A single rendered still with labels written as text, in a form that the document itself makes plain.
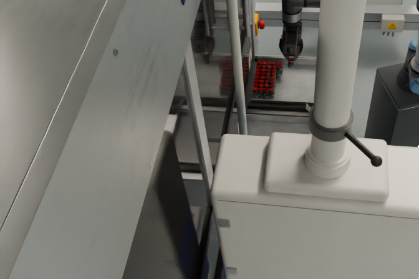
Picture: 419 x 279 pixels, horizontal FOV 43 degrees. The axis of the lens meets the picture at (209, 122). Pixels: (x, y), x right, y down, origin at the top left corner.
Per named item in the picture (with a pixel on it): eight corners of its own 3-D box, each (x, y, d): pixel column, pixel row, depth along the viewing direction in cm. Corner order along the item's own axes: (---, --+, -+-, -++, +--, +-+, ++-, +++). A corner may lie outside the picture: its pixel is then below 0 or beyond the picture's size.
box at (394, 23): (380, 32, 307) (382, 19, 301) (380, 26, 311) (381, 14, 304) (401, 32, 305) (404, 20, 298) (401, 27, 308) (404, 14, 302)
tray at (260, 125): (216, 169, 204) (215, 164, 202) (226, 118, 221) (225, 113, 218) (307, 177, 198) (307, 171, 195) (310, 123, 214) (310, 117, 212)
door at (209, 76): (211, 189, 159) (183, 37, 115) (232, 77, 189) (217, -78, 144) (213, 189, 159) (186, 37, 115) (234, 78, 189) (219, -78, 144)
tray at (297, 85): (250, 104, 224) (250, 99, 221) (257, 61, 240) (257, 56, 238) (334, 109, 218) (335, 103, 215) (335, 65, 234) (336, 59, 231)
